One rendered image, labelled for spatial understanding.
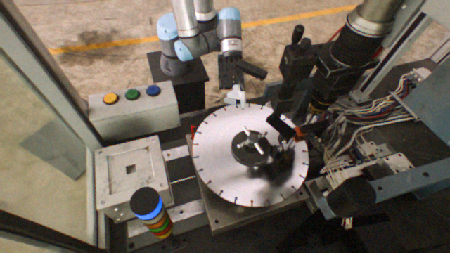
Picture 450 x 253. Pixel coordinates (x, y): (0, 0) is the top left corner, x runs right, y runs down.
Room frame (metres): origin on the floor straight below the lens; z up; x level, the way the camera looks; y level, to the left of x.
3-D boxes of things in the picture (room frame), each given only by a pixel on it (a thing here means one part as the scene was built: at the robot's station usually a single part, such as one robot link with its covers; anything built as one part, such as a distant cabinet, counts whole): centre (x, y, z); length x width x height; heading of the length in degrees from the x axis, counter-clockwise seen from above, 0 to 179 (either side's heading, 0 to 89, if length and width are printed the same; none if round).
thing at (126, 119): (0.53, 0.32, 0.82); 0.28 x 0.11 x 0.15; 113
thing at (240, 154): (0.35, -0.08, 0.96); 0.11 x 0.11 x 0.03
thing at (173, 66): (0.88, 0.26, 0.80); 0.15 x 0.15 x 0.10
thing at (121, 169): (0.27, 0.25, 0.82); 0.18 x 0.18 x 0.15; 23
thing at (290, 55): (0.40, -0.13, 1.17); 0.06 x 0.05 x 0.20; 104
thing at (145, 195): (0.11, 0.11, 1.14); 0.05 x 0.04 x 0.03; 23
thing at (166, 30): (0.88, 0.25, 0.91); 0.13 x 0.12 x 0.14; 126
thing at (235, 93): (0.53, -0.03, 0.96); 0.09 x 0.06 x 0.03; 10
